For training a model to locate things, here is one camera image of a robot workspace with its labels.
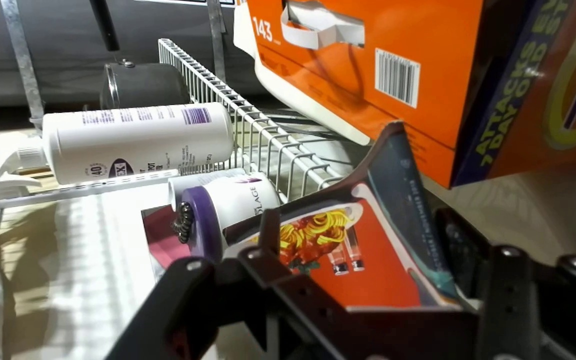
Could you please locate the white wire shelf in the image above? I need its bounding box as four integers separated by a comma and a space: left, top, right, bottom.
0, 37, 343, 208

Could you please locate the white bottle purple label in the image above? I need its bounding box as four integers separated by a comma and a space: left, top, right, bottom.
0, 102, 234, 189

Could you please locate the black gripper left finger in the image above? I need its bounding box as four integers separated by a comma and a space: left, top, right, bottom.
105, 209, 490, 360

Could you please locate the white jar purple lid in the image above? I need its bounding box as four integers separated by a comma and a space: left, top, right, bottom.
169, 168, 280, 260

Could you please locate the orange blue detergent box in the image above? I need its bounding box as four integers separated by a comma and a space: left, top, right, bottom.
234, 0, 576, 187

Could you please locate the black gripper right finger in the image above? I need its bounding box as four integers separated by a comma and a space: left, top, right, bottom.
435, 208, 576, 360

